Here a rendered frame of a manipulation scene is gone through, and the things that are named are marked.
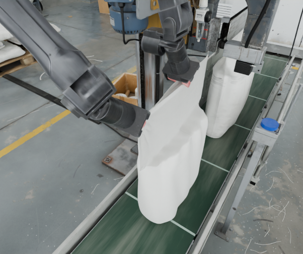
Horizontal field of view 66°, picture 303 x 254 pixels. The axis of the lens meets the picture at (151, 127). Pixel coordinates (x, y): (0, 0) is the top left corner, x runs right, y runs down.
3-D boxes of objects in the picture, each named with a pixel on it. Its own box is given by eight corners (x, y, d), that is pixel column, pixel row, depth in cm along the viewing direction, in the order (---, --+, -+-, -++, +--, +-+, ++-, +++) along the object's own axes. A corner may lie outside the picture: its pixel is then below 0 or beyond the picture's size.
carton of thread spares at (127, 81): (145, 123, 220) (145, 101, 204) (98, 111, 234) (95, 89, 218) (164, 95, 257) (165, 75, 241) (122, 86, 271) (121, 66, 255)
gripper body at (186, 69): (171, 58, 76) (166, 42, 69) (200, 66, 72) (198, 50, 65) (162, 74, 75) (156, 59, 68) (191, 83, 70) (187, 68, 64)
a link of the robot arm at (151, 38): (174, 18, 55) (191, 11, 60) (135, 11, 60) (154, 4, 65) (171, 66, 62) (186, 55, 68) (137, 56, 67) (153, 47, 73)
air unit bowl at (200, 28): (200, 40, 88) (203, 23, 84) (193, 39, 89) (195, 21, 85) (204, 38, 90) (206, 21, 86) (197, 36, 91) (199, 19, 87)
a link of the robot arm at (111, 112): (94, 125, 43) (111, 100, 42) (74, 104, 46) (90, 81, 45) (115, 130, 49) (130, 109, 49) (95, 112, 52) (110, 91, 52)
